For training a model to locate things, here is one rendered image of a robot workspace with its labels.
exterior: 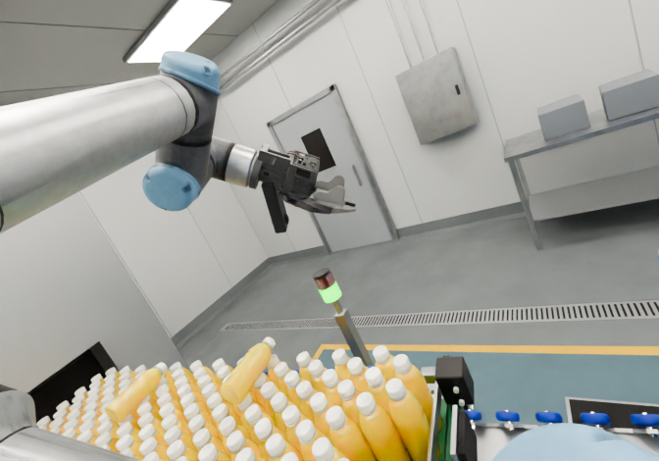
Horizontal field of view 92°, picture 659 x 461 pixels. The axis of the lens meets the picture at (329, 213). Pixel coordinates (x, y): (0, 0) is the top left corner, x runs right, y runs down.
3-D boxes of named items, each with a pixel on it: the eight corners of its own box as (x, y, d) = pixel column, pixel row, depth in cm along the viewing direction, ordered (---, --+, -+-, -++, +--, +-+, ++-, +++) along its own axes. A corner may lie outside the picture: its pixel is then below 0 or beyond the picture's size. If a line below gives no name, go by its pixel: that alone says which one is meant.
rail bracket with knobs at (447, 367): (477, 417, 77) (462, 384, 75) (446, 416, 80) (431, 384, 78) (476, 383, 85) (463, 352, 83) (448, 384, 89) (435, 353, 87)
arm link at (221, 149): (159, 173, 57) (178, 155, 64) (221, 191, 59) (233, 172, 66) (161, 132, 53) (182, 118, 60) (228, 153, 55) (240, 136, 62)
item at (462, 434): (485, 505, 58) (464, 455, 56) (472, 503, 60) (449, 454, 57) (483, 450, 67) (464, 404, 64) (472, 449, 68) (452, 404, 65)
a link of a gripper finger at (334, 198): (365, 197, 60) (318, 180, 59) (353, 222, 63) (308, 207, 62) (364, 189, 62) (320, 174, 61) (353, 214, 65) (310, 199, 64)
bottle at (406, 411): (410, 469, 72) (379, 406, 69) (412, 438, 79) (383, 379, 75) (441, 469, 70) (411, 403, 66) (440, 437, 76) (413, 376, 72)
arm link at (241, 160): (223, 188, 59) (234, 170, 66) (246, 195, 60) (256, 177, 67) (228, 152, 55) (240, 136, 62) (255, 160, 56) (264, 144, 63)
